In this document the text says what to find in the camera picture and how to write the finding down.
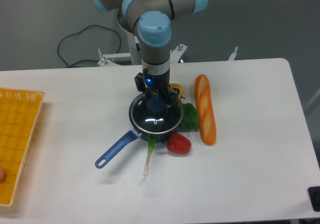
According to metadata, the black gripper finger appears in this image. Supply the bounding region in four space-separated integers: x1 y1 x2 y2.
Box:
134 72 147 93
165 88 180 107

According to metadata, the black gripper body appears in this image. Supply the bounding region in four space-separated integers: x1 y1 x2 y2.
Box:
142 68 170 99

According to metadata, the glass lid with blue knob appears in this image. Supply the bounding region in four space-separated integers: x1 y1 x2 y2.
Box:
128 93 184 135

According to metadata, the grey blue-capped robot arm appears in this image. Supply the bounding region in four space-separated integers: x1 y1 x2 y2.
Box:
93 0 209 107

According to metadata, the yellow bell pepper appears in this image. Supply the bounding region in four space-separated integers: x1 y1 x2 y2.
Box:
169 83 185 99

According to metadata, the green bell pepper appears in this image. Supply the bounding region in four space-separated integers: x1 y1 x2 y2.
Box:
179 103 199 132

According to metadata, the dark blue saucepan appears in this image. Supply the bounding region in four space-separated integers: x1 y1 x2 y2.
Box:
95 92 177 169

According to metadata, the red bell pepper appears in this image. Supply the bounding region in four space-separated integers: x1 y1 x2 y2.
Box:
167 133 192 155

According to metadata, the green onion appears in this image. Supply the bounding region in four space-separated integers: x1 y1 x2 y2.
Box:
139 134 157 186

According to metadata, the orange baguette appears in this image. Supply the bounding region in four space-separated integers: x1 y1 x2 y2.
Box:
194 74 217 146

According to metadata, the yellow woven basket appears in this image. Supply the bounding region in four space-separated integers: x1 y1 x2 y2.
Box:
0 88 45 207

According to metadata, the black device at table edge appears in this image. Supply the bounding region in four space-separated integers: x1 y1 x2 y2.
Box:
307 186 320 212

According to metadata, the black cable on floor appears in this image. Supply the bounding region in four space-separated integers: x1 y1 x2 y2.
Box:
57 24 122 68

